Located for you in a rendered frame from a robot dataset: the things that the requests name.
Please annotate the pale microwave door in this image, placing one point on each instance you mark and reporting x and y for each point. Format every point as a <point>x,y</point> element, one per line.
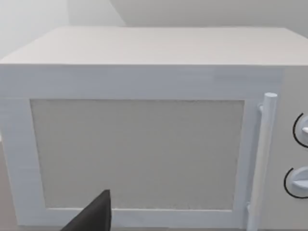
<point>137,154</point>

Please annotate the pale microwave knob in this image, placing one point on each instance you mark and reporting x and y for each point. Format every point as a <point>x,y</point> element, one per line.
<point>299,184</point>
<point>303,130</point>

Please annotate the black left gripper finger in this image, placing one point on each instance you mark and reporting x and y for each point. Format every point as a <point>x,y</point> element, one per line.
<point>96,214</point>

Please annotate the pale microwave oven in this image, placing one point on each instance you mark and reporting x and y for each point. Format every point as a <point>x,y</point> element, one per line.
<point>154,48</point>

